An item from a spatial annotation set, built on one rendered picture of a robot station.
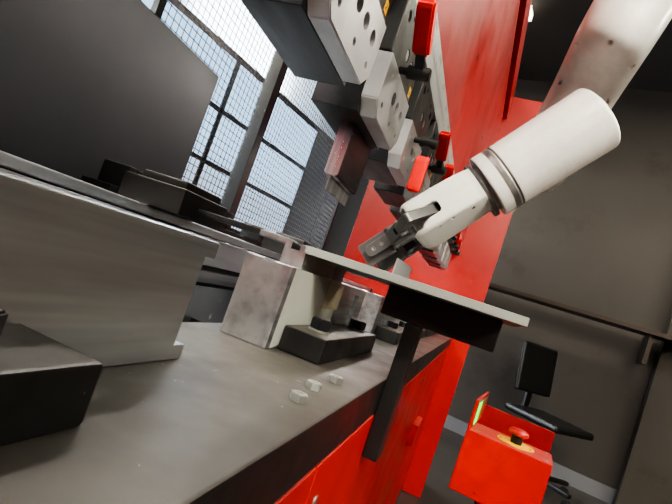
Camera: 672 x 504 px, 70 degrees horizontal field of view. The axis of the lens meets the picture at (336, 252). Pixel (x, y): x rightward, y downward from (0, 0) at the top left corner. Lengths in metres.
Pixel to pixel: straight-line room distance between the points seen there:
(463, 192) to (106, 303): 0.42
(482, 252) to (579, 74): 2.15
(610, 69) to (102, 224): 0.60
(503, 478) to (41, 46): 1.08
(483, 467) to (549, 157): 0.64
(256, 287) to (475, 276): 2.32
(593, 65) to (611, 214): 4.17
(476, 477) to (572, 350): 3.68
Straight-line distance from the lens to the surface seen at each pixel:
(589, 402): 4.68
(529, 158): 0.61
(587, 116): 0.63
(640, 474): 4.59
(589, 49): 0.70
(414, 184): 0.82
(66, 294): 0.29
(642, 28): 0.69
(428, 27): 0.63
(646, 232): 4.83
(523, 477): 1.04
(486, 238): 2.83
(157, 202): 0.72
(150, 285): 0.33
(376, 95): 0.61
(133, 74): 1.05
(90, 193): 0.66
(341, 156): 0.64
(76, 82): 0.97
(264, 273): 0.54
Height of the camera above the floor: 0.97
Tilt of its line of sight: 3 degrees up
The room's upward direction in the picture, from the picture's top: 19 degrees clockwise
